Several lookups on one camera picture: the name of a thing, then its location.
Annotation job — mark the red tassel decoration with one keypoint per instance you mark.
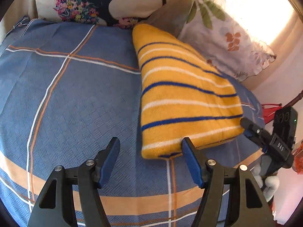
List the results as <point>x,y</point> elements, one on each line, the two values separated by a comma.
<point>269,110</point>

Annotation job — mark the person's right gloved hand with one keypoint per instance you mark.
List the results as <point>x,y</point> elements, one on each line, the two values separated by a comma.
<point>267,181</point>

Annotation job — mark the white floral leaf pillow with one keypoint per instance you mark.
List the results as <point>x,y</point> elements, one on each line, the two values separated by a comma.
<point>224,44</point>

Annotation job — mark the yellow striped knit sweater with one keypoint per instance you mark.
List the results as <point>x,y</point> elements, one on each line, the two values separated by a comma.
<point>182,96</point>

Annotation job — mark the blue plaid bedsheet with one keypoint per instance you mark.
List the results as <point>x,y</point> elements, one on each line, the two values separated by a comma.
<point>66,90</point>

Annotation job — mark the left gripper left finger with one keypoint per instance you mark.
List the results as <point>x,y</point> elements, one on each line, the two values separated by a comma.
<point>55,203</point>

